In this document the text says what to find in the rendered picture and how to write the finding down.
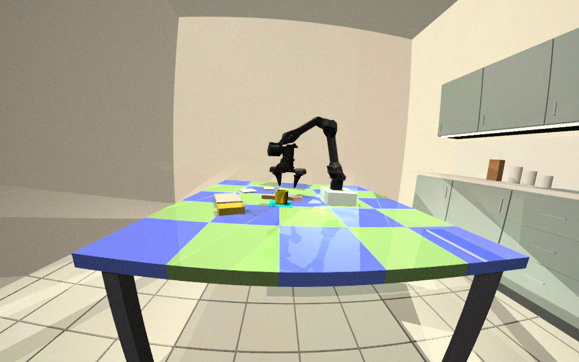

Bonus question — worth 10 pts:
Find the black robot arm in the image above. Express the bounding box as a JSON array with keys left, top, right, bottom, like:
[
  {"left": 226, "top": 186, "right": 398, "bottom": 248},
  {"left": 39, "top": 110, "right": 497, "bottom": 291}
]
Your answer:
[{"left": 267, "top": 117, "right": 346, "bottom": 191}]

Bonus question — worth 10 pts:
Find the yellow rectangular block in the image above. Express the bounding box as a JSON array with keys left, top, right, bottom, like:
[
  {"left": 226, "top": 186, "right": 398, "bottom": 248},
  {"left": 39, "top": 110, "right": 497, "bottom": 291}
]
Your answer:
[{"left": 217, "top": 202, "right": 245, "bottom": 215}]

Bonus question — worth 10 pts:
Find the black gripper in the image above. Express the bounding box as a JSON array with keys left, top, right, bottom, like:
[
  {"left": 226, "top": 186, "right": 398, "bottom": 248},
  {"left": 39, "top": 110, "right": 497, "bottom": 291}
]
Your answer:
[{"left": 270, "top": 157, "right": 306, "bottom": 188}]

